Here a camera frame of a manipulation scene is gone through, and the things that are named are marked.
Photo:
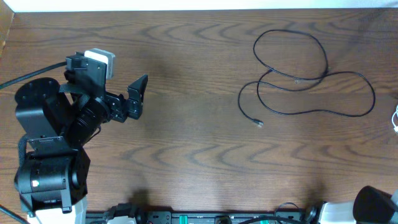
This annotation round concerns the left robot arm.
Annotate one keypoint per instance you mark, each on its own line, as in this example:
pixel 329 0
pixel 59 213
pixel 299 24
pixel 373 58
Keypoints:
pixel 58 120

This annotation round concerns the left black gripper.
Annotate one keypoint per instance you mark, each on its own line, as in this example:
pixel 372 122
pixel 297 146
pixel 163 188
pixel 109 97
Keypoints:
pixel 116 106

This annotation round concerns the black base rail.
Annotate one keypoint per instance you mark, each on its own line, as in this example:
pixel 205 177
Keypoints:
pixel 130 213

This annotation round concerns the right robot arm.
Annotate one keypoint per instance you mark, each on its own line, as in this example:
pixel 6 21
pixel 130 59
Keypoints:
pixel 371 206

